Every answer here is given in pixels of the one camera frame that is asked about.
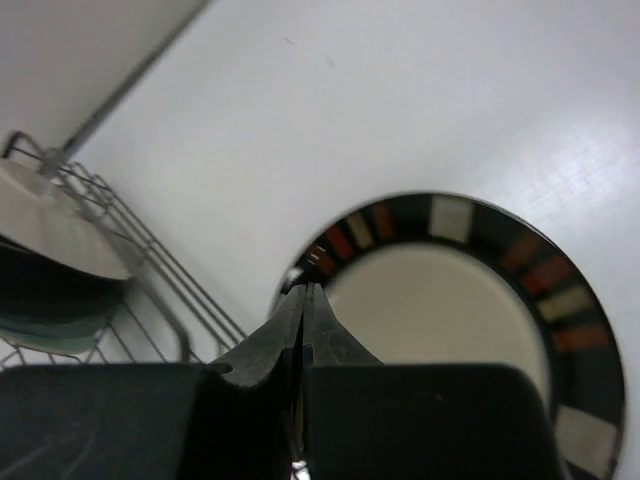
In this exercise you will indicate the wire dish rack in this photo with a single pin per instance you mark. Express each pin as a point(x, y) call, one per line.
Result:
point(167, 316)

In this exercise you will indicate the green flower plate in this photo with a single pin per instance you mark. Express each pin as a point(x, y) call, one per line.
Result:
point(25, 336)

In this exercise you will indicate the grey tree pattern plate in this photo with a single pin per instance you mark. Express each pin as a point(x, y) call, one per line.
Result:
point(38, 215)

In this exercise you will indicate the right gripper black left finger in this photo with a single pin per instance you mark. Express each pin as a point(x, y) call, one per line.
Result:
point(229, 419)

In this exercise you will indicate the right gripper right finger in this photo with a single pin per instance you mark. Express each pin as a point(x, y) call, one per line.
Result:
point(367, 420)

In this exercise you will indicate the dark striped rim plate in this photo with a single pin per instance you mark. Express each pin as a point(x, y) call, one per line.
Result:
point(440, 278)

